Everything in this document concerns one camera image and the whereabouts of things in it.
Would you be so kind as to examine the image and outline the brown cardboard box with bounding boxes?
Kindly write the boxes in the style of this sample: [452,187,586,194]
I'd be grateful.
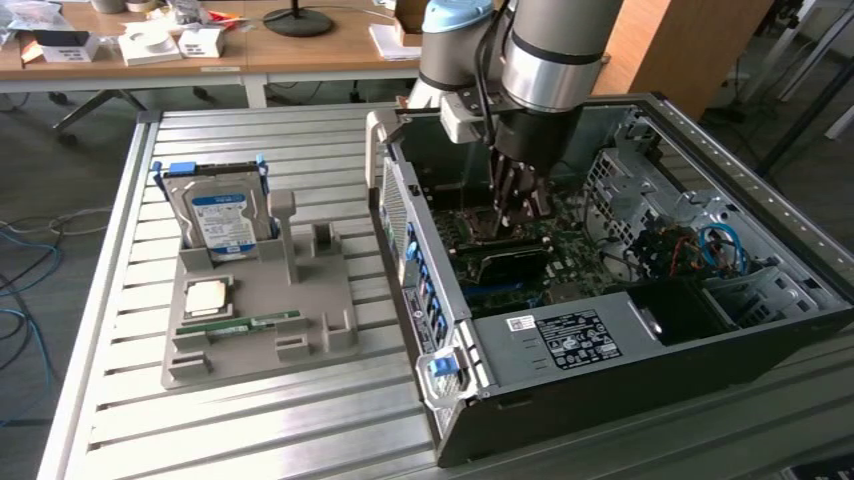
[392,0,428,35]

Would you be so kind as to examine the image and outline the black round stand base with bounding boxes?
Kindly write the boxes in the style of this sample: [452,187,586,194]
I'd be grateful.
[262,0,335,39]

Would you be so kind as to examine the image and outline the silver cpu chip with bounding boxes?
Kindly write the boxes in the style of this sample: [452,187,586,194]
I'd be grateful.
[183,280,232,317]

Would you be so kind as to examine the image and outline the clear plastic bags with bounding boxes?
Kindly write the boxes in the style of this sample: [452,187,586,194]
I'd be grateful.
[0,0,69,37]

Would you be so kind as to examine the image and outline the wooden cabinet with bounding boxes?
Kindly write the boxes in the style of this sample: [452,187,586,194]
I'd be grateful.
[597,0,775,121]

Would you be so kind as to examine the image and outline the black floor cable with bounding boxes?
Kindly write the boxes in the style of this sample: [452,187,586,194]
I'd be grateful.
[0,243,56,372]

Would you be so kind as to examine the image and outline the grey plastic parts rack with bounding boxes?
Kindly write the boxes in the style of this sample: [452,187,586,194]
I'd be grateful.
[162,189,362,392]

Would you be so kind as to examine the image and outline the grey metal disk bay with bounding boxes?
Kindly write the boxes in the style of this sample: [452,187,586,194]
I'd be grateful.
[699,267,826,334]

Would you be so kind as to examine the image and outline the blue floor cable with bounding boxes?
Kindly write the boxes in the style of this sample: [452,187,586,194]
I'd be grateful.
[0,229,63,427]

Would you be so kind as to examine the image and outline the black and white box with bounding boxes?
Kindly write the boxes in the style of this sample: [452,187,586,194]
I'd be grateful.
[31,29,101,64]

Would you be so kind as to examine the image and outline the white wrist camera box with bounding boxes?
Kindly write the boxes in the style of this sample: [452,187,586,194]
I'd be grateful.
[438,93,499,145]

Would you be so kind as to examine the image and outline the grey floor cable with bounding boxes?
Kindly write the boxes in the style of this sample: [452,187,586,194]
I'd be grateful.
[0,206,112,237]

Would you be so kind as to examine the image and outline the green motherboard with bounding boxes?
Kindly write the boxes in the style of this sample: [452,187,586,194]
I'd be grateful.
[430,199,635,321]

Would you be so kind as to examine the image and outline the flat white box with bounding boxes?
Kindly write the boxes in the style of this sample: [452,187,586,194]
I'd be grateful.
[117,24,183,67]

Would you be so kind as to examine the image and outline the white tape roll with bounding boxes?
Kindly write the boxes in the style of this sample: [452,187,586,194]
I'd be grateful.
[125,29,178,54]

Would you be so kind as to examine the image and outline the perforated metal disk bay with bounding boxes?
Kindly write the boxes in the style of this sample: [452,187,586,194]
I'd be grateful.
[583,144,679,251]

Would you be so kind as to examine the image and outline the black and orange wires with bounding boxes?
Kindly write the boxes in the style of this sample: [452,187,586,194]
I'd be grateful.
[626,222,702,281]

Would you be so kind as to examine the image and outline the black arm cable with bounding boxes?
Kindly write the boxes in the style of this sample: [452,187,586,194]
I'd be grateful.
[474,0,520,149]

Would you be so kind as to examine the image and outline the open grey pc case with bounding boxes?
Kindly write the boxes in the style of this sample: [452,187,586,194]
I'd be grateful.
[364,92,854,469]

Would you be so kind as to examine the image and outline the black keyboard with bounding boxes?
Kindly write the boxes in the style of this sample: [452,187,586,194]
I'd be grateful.
[777,462,854,480]

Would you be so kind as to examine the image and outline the silver chipset heatsink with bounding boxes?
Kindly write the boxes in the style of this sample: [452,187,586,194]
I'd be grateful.
[550,283,593,305]

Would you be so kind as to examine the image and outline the hard disk in blue carrier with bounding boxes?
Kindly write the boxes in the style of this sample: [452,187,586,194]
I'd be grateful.
[151,153,272,261]

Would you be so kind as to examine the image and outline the blue sata wire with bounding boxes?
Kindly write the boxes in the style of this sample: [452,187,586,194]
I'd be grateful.
[697,222,750,279]

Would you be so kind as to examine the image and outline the blue expansion slot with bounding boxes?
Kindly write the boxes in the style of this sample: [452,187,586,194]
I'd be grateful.
[463,279,535,307]

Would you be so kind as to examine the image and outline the white paper stack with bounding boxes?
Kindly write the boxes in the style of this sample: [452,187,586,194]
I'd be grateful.
[368,23,423,62]

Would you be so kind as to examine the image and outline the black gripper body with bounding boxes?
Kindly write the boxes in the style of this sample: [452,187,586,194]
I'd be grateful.
[492,107,579,174]

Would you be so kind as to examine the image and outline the grey power supply unit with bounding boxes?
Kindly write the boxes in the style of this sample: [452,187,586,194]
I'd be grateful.
[470,293,662,389]

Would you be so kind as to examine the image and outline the green ram stick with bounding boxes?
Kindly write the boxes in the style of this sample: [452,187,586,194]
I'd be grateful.
[175,310,302,337]

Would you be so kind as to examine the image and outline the small white cardboard box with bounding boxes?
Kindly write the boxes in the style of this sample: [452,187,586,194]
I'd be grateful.
[178,27,227,60]

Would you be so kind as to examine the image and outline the wooden top desk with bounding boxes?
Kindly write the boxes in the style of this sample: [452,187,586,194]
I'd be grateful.
[246,0,428,109]
[0,0,268,146]

